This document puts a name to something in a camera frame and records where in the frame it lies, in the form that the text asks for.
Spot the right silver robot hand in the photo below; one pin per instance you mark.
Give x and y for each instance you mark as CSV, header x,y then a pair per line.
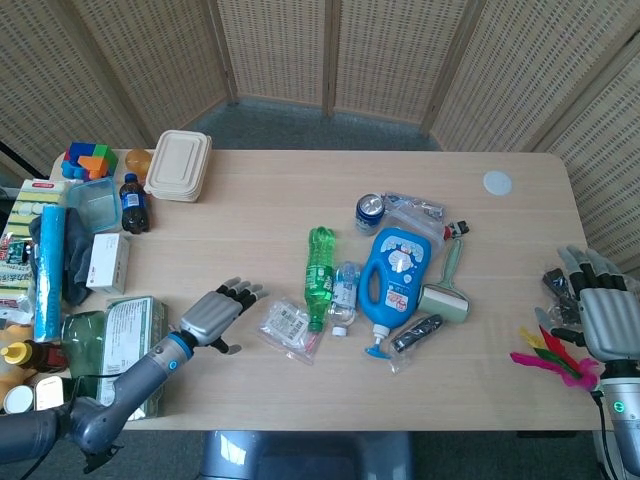
x,y
607,315

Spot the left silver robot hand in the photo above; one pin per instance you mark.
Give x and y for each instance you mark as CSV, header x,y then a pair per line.
x,y
212,312

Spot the small clear plastic bag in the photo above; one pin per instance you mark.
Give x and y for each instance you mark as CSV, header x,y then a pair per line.
x,y
292,327

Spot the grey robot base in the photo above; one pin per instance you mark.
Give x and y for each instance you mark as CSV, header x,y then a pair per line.
x,y
310,455

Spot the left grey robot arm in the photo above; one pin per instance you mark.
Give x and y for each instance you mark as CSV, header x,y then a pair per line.
x,y
130,387

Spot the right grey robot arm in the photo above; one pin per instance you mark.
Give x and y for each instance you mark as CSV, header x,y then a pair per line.
x,y
622,415

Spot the large clear zip bag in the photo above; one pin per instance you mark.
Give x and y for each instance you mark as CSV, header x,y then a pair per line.
x,y
425,220

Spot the colourful feather shuttlecock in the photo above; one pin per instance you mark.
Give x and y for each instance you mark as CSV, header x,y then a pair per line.
x,y
565,367

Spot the green wrapped package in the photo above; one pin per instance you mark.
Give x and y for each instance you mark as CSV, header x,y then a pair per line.
x,y
125,330

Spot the green plastic bottle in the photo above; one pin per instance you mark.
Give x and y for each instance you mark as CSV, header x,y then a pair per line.
x,y
320,275

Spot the white cardboard box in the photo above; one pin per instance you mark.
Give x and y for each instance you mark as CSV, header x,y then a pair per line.
x,y
107,262

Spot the cola bottle blue label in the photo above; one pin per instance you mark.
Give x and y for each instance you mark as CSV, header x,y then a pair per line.
x,y
134,207

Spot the small clear water bottle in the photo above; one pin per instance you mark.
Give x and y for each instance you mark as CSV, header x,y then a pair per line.
x,y
346,290

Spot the grey cloth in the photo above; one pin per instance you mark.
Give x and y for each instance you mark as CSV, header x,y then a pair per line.
x,y
77,260

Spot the beige lidded food box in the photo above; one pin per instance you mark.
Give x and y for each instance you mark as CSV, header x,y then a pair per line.
x,y
177,167

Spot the blue transparent plastic container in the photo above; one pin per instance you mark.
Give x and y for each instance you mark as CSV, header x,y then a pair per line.
x,y
95,205

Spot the green lint roller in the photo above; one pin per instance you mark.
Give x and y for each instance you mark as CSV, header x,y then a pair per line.
x,y
445,300

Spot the blue roll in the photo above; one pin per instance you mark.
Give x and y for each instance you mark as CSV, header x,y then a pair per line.
x,y
49,275

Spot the orange translucent ball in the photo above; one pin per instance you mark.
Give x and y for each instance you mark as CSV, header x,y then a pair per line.
x,y
138,161

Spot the white round lid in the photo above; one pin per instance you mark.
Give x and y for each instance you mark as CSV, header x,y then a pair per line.
x,y
497,182

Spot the small red black toy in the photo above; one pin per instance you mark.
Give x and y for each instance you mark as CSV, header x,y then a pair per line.
x,y
457,229

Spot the square white jar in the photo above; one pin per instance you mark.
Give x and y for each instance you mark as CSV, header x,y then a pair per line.
x,y
49,392

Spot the blue detergent bottle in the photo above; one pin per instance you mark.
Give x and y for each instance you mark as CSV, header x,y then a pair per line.
x,y
395,280

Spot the blue tin can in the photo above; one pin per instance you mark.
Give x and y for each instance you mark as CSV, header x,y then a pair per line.
x,y
369,212

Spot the sauce bottle yellow cap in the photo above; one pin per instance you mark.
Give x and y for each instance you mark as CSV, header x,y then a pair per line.
x,y
30,352

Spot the black item in clear wrap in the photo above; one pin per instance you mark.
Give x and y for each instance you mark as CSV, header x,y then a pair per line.
x,y
415,335

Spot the colourful block puzzle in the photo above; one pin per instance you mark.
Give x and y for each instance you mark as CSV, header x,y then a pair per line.
x,y
90,161

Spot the printed snack packet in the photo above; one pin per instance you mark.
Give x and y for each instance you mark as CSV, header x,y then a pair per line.
x,y
12,272

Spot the yellow green sponge pack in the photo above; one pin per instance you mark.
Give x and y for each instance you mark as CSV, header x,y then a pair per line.
x,y
37,197

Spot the round white jar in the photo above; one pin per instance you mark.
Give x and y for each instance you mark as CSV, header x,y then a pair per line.
x,y
17,399

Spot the woven folding screen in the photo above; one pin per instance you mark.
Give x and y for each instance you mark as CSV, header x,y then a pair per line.
x,y
320,50

